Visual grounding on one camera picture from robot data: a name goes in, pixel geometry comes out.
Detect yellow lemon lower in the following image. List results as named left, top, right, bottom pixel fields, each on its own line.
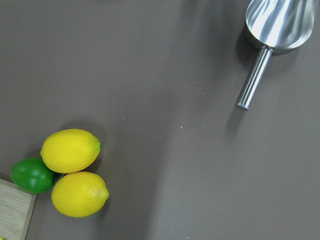
left=51, top=171, right=110, bottom=218

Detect yellow lemon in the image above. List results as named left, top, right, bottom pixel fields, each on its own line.
left=40, top=128, right=101, bottom=174
left=51, top=171, right=110, bottom=218

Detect steel ice scoop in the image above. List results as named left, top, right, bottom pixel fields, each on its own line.
left=235, top=0, right=318, bottom=111

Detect wooden cutting board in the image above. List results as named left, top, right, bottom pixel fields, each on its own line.
left=0, top=179, right=37, bottom=240

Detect green lime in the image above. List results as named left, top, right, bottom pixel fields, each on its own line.
left=10, top=157, right=56, bottom=194

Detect yellow lemon upper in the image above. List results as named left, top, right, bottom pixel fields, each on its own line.
left=40, top=128, right=101, bottom=174

